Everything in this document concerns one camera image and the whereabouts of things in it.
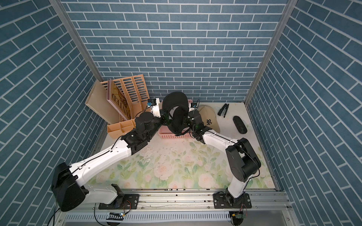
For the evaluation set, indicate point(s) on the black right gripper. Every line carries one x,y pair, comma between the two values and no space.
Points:
186,118

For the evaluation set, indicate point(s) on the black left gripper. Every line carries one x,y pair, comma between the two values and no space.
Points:
164,118

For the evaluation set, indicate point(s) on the black baseball cap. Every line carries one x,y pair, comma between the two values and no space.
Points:
179,100

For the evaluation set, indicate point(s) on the beige baseball cap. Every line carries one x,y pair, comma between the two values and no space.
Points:
209,119

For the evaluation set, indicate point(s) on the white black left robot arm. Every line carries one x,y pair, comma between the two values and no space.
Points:
69,183

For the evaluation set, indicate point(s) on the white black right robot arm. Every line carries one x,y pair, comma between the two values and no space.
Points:
243,161

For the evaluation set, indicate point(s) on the pink plastic basket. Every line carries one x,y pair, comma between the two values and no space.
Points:
165,133

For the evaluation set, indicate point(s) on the black stapler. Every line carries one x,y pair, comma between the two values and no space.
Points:
223,111

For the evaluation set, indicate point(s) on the orange plastic file organizer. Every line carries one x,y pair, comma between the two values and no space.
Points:
135,90

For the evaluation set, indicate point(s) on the floral table mat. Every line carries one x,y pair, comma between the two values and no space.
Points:
185,162

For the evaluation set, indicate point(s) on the black oval remote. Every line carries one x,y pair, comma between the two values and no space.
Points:
240,126

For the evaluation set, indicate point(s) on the wanted poster book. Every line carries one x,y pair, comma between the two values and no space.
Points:
118,100

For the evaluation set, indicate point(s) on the beige cardboard folder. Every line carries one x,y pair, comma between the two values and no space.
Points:
97,102

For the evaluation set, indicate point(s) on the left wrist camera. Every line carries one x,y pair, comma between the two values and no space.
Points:
153,104

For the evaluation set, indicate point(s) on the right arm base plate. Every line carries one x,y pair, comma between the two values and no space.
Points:
226,201

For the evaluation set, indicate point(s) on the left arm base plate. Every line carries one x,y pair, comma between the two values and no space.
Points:
122,202

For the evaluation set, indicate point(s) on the aluminium mounting rail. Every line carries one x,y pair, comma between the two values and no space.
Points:
193,207

